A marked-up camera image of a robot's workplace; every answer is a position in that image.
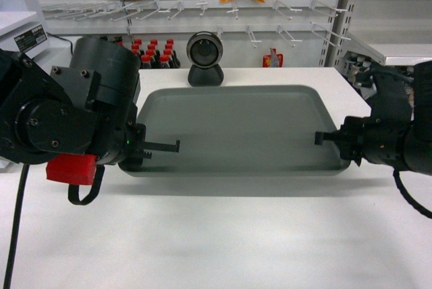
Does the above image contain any red wrist camera mount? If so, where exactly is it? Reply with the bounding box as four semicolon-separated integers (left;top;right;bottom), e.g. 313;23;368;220
46;154;97;186

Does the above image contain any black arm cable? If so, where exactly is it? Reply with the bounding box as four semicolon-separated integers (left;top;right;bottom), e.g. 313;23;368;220
2;163;31;289

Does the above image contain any white checkout table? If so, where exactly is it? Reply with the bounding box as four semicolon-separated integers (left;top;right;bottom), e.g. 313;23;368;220
0;67;432;289

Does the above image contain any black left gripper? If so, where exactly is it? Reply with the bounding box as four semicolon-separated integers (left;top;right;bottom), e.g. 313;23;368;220
85;100;180;165

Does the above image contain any white weighing scale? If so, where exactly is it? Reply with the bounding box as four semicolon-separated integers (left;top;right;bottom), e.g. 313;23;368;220
1;11;50;58

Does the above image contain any black round webcam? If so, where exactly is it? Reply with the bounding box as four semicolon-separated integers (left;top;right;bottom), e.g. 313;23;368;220
186;31;224;87

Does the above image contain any grey rectangular serving tray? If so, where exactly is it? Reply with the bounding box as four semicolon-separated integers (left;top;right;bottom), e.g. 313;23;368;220
120;85;349;177

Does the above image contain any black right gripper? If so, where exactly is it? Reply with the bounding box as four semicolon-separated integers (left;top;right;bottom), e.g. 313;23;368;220
314;116;370;166

